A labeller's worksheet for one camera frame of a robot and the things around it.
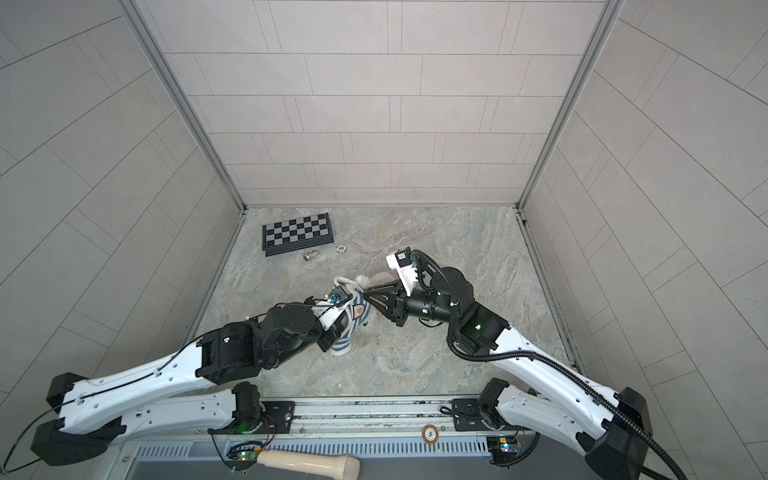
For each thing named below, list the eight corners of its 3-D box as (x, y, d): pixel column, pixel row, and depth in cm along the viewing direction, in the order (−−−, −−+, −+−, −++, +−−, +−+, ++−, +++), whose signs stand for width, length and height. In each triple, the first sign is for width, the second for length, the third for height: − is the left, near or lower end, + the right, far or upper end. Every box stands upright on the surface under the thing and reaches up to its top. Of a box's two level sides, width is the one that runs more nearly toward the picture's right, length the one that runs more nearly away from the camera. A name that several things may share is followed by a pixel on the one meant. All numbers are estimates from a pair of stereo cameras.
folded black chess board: (265, 258, 102) (262, 252, 100) (265, 230, 110) (262, 224, 108) (334, 243, 107) (332, 237, 104) (329, 217, 115) (327, 211, 112)
